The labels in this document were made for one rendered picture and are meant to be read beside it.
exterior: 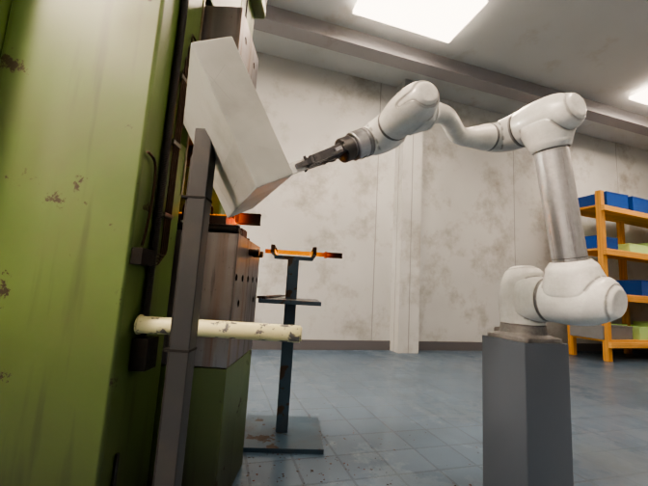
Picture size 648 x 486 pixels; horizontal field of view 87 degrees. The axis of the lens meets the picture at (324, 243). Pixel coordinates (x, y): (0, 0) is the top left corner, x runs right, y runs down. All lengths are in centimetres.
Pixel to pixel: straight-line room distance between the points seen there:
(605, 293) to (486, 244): 448
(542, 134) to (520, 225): 494
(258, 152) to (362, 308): 401
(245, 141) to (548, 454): 136
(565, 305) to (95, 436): 136
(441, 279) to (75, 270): 464
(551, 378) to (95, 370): 140
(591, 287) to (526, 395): 41
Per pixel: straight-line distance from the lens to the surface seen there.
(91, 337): 105
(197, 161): 81
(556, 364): 151
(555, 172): 136
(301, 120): 480
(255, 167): 66
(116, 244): 103
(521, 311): 144
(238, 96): 70
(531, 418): 145
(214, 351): 122
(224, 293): 120
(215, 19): 156
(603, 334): 614
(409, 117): 99
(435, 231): 519
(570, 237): 134
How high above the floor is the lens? 74
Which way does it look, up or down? 8 degrees up
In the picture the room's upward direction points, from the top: 3 degrees clockwise
